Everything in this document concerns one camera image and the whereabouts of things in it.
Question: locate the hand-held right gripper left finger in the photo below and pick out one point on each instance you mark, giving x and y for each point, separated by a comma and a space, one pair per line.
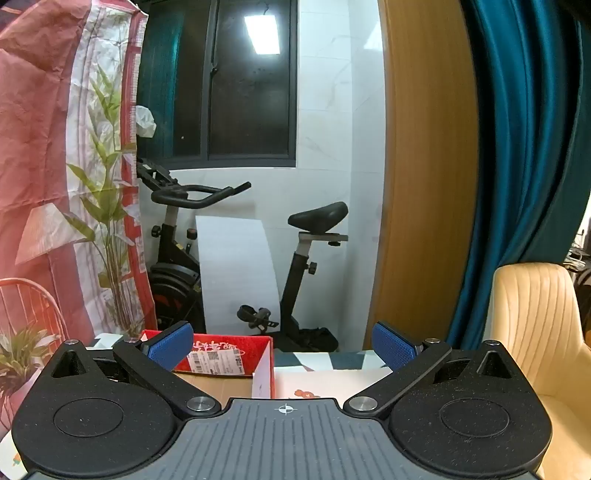
168, 346

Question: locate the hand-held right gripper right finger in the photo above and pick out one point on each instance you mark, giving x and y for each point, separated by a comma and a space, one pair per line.
396, 346

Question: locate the red cardboard box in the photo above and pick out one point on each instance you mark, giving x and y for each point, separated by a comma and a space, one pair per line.
217, 344

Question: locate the white foam board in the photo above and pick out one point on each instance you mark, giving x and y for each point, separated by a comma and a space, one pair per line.
235, 277

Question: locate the black exercise bike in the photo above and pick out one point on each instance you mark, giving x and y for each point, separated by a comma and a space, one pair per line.
295, 277

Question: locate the beige padded chair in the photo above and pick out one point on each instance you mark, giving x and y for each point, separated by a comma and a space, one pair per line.
535, 323

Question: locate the wooden door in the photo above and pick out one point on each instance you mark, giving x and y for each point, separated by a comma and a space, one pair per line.
429, 184

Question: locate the teal curtain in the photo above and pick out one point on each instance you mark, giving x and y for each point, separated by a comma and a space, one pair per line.
521, 161

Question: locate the printed backdrop cloth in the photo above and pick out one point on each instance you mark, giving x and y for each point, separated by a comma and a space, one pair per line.
41, 161

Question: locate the white plastic bag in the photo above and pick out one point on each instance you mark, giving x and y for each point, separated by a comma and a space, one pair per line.
145, 121

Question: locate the dark window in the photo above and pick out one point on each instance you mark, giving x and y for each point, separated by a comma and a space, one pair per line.
251, 92

